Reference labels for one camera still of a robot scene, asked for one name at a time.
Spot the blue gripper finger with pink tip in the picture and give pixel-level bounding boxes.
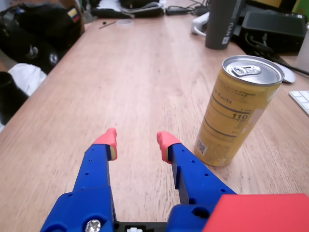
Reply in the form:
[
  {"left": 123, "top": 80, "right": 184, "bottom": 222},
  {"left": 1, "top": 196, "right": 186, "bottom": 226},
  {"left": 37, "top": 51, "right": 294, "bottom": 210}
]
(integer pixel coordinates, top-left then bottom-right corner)
[
  {"left": 156, "top": 131, "right": 239, "bottom": 232},
  {"left": 40, "top": 127, "right": 119, "bottom": 232}
]

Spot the yellow drink can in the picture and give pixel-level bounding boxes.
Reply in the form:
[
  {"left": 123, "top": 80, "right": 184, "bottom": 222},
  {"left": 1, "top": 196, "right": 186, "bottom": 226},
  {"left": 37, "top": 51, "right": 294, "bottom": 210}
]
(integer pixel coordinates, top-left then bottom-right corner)
[{"left": 193, "top": 55, "right": 285, "bottom": 168}]

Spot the black cylinder object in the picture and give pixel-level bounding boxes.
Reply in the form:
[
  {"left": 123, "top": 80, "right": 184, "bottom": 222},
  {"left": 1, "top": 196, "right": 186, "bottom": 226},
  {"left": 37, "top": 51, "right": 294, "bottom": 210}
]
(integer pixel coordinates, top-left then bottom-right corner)
[{"left": 0, "top": 72, "right": 29, "bottom": 126}]

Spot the white plastic bag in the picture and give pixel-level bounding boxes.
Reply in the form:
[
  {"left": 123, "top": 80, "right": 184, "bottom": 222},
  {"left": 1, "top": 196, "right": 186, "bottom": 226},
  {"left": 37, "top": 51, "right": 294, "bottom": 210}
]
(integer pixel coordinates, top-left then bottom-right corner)
[{"left": 8, "top": 62, "right": 48, "bottom": 97}]

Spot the white keyboard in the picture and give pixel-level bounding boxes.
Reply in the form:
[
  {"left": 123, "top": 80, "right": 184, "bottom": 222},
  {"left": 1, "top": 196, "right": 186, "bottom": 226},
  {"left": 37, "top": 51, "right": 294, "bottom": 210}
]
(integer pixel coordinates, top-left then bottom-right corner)
[{"left": 288, "top": 90, "right": 309, "bottom": 117}]

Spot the white computer mouse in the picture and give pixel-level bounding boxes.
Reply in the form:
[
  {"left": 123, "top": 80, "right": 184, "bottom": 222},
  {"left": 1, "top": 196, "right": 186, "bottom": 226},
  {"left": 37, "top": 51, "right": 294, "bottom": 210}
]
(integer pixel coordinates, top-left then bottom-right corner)
[{"left": 272, "top": 61, "right": 296, "bottom": 84}]

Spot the small black hand tool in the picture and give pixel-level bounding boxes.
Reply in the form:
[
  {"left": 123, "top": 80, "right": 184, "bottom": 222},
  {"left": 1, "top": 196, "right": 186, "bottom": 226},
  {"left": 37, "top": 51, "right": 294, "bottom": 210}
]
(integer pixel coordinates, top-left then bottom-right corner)
[{"left": 98, "top": 21, "right": 117, "bottom": 30}]

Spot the black backpack with flag patch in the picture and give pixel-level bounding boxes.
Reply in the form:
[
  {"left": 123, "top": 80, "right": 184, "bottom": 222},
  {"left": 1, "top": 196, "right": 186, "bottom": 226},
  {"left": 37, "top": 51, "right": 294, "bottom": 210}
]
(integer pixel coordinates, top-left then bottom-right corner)
[{"left": 0, "top": 1, "right": 85, "bottom": 74}]

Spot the grey box with label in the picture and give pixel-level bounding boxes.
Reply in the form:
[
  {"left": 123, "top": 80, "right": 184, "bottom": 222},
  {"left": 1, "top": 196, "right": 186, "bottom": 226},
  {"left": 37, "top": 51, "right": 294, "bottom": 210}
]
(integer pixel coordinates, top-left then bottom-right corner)
[{"left": 205, "top": 0, "right": 245, "bottom": 51}]

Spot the black flat sleeve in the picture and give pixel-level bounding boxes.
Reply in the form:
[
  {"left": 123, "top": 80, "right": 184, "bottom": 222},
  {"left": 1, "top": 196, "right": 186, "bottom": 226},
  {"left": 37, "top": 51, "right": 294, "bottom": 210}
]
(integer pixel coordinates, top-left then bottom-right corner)
[{"left": 90, "top": 6, "right": 136, "bottom": 19}]

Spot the black power adapter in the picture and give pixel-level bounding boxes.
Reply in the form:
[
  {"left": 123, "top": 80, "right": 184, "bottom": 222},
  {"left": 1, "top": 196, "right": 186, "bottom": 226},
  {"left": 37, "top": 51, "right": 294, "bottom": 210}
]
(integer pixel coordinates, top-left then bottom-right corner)
[{"left": 165, "top": 5, "right": 191, "bottom": 16}]

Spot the black box device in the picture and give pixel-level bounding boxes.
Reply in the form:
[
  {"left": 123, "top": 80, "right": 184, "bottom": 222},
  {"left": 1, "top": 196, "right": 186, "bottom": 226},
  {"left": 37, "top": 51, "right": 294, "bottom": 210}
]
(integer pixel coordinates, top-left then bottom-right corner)
[{"left": 240, "top": 11, "right": 308, "bottom": 53}]

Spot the black zip case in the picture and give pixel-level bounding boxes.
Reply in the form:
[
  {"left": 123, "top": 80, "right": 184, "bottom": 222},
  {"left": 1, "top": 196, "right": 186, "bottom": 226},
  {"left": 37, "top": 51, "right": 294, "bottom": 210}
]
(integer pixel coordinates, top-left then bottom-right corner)
[{"left": 120, "top": 1, "right": 165, "bottom": 19}]

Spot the red camera mount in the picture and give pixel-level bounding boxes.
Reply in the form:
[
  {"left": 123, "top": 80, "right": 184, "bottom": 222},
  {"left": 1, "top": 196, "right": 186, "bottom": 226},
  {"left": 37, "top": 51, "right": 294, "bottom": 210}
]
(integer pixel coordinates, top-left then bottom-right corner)
[{"left": 202, "top": 193, "right": 309, "bottom": 232}]

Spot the long black cable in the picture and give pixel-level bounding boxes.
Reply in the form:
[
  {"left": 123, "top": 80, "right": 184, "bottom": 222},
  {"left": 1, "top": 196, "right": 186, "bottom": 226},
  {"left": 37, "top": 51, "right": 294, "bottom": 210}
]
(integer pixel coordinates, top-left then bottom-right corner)
[{"left": 244, "top": 32, "right": 309, "bottom": 76}]

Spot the clear tape ring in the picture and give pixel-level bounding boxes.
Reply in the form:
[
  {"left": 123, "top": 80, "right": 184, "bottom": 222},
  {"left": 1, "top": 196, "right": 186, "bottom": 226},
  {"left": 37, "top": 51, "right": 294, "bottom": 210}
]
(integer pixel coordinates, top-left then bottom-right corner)
[{"left": 115, "top": 19, "right": 134, "bottom": 27}]

